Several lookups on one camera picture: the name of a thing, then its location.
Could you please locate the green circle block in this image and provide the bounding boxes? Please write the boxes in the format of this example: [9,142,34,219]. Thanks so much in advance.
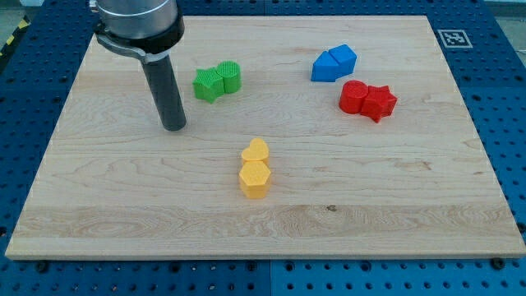
[216,61,242,94]

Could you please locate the red circle block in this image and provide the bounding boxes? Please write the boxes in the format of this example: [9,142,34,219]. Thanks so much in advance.
[339,80,368,114]

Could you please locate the yellow heart block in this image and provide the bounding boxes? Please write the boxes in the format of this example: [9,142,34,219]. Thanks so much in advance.
[241,138,270,165]

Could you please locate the yellow hexagon block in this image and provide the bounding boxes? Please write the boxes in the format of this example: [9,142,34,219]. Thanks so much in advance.
[238,161,271,199]

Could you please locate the wooden board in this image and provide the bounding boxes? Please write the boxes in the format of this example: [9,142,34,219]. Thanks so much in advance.
[6,16,525,261]

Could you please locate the green star block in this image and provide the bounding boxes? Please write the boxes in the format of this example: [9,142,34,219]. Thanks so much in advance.
[192,67,224,104]

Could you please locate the blue triangle block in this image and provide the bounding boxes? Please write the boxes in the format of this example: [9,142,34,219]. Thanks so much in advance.
[311,51,339,82]

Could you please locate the blue pentagon block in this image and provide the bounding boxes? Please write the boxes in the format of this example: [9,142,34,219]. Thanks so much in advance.
[329,44,358,78]

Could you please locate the red star block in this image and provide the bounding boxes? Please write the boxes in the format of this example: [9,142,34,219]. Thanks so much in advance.
[359,86,398,123]

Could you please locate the black cylindrical pointer rod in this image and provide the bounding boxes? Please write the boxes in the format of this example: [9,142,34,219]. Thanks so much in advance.
[142,55,187,132]

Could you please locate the white fiducial marker tag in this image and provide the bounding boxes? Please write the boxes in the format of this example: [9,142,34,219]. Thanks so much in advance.
[437,29,473,49]

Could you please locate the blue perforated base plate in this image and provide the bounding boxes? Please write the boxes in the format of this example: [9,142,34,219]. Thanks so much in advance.
[1,1,525,295]

